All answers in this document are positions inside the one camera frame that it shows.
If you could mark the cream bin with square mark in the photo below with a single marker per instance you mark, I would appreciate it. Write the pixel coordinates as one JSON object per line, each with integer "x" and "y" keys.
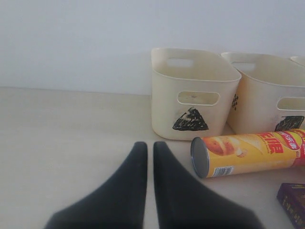
{"x": 270, "y": 95}

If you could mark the purple drink carton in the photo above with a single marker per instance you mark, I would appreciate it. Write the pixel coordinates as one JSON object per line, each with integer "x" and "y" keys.
{"x": 291, "y": 196}

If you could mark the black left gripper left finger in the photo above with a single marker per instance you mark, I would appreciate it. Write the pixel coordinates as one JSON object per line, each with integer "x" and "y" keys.
{"x": 119, "y": 203}

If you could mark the cream bin with triangle mark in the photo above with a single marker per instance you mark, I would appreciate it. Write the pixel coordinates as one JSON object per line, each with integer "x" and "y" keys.
{"x": 192, "y": 92}

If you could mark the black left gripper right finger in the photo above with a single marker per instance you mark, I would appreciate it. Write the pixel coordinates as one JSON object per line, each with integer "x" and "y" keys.
{"x": 183, "y": 202}

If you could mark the cream bin with circle mark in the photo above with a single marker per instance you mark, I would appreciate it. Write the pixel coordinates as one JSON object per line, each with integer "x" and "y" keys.
{"x": 298, "y": 59}

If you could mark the yellow chips can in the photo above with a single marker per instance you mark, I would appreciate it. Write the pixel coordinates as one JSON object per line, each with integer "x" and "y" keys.
{"x": 235, "y": 154}

